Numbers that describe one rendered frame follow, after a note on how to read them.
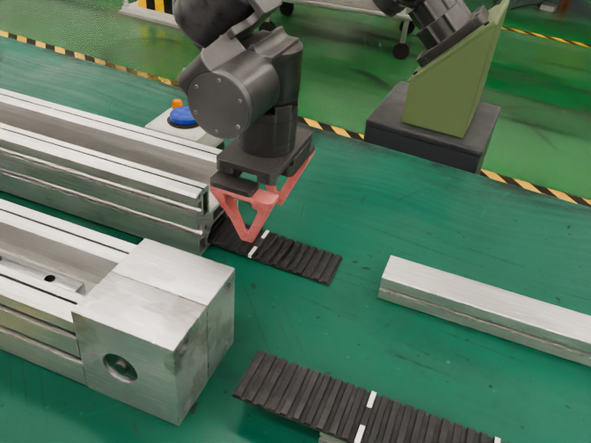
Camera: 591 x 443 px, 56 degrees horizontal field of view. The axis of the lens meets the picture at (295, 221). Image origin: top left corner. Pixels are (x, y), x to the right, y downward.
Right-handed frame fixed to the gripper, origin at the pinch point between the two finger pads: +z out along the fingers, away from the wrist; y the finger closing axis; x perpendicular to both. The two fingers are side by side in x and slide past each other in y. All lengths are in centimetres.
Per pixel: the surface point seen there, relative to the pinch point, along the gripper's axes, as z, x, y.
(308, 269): 4.3, 6.4, 1.4
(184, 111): -2.8, -17.7, -12.7
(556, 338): 2.3, 32.2, 1.7
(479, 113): 5, 19, -52
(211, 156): -4.0, -7.9, -2.6
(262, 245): 4.1, 0.3, 0.3
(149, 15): 81, -198, -259
